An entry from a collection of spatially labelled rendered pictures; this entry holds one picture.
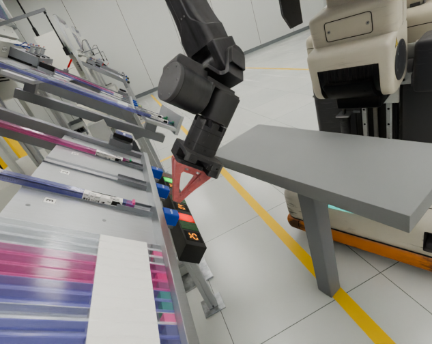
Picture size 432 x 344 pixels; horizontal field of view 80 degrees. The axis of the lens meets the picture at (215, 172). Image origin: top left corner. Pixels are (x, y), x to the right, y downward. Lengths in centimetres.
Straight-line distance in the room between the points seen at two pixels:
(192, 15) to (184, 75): 13
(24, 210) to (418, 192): 61
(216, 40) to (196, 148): 17
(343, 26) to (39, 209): 82
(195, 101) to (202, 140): 7
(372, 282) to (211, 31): 101
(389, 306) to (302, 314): 28
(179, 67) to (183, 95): 4
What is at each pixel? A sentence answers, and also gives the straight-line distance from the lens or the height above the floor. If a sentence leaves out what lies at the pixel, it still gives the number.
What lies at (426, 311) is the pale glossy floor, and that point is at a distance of 114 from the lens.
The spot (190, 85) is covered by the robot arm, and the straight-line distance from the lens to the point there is 37.
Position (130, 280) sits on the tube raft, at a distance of 31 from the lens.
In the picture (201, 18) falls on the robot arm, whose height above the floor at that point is 97.
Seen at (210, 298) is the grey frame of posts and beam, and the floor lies 7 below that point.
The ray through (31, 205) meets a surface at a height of 84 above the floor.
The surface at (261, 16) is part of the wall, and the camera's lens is 922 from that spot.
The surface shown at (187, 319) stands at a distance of 28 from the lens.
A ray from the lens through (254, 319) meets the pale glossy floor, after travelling 113.
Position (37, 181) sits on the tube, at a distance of 46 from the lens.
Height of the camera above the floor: 95
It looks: 27 degrees down
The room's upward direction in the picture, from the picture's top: 21 degrees counter-clockwise
